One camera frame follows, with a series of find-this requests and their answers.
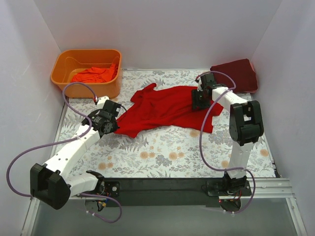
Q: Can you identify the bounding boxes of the orange t shirt in basin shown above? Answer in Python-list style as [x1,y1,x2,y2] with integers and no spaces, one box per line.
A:
[71,63,118,83]

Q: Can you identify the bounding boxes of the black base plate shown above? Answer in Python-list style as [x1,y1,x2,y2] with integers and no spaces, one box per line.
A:
[103,178,252,207]

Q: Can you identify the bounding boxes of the folded dark maroon t shirt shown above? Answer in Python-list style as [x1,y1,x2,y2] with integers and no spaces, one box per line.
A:
[210,59,258,93]

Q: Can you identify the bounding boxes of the orange plastic basin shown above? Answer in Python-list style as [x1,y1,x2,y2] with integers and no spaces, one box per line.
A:
[51,49,122,98]

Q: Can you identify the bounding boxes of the red t shirt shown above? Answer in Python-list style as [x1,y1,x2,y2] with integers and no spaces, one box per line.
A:
[113,83,223,139]

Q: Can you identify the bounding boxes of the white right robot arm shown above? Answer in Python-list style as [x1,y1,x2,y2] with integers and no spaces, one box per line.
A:
[191,85,264,196]

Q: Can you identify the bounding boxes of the aluminium frame rail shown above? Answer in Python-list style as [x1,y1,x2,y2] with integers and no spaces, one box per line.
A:
[22,178,307,236]

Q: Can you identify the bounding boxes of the folded pink t shirt underneath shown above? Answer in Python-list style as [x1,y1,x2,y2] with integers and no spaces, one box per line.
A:
[250,62,255,72]

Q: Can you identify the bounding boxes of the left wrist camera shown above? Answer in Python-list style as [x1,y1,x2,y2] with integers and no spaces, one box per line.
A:
[94,96,122,118]

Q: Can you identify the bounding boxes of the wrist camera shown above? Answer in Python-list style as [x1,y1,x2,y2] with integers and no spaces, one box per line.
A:
[195,73,217,91]
[94,96,122,118]

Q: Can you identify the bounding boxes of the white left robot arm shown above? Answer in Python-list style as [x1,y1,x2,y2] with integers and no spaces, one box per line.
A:
[30,108,119,209]

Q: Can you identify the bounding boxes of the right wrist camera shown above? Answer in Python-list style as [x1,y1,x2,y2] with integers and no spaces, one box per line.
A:
[195,73,217,91]

